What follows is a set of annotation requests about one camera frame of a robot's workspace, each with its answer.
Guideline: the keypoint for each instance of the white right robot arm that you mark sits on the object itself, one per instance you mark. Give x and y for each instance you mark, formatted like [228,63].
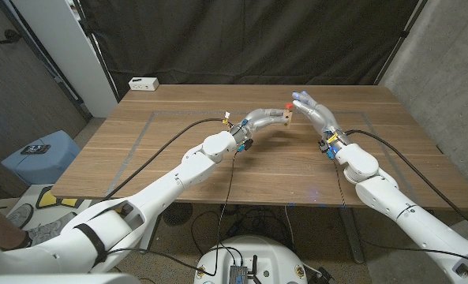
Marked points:
[387,197]

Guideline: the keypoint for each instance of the grey table leg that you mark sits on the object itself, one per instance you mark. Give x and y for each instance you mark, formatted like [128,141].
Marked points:
[352,232]

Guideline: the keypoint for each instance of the small wooden block with holes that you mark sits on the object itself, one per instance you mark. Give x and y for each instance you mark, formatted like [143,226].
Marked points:
[287,118]

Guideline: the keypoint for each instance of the blue padded stool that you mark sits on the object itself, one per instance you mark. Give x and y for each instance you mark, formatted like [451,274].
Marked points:
[40,165]

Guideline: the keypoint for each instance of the white pillar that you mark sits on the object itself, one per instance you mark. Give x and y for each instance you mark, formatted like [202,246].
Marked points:
[68,59]

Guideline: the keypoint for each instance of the grey sneaker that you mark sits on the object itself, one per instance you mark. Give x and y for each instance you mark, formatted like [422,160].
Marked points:
[50,230]

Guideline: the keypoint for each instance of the black wall rail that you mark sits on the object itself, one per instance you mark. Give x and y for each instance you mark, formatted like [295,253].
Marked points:
[44,59]

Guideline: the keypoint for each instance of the white power outlet box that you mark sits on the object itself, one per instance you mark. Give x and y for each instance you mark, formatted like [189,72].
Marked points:
[143,83]

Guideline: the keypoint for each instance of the round black floor fan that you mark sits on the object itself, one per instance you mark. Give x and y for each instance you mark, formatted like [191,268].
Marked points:
[178,215]

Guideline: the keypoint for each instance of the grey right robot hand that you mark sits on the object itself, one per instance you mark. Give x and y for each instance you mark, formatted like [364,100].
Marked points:
[322,118]

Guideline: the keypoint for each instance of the grey electronics module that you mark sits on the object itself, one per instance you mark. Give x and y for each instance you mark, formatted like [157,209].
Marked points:
[237,274]

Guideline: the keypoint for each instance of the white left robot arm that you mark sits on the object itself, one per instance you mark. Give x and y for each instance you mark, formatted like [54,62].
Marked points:
[170,185]

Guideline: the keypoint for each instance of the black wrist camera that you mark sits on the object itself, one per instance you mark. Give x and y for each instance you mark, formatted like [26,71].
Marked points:
[323,146]
[247,144]

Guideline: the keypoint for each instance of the black backdrop stand pole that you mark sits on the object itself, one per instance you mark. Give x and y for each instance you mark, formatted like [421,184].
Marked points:
[403,38]
[97,51]

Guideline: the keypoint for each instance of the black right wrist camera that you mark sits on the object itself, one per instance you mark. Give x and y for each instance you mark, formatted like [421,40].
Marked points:
[323,146]

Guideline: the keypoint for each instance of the black backdrop curtain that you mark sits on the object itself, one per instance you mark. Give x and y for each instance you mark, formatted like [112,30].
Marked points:
[237,39]

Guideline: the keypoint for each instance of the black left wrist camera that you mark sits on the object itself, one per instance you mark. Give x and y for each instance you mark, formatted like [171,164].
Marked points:
[247,144]

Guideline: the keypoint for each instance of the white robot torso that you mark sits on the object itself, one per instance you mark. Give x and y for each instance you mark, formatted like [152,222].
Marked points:
[249,256]

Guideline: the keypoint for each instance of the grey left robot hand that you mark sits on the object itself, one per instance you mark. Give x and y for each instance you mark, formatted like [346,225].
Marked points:
[259,119]

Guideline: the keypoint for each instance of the white table leg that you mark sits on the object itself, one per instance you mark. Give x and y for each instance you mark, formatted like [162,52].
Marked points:
[148,240]

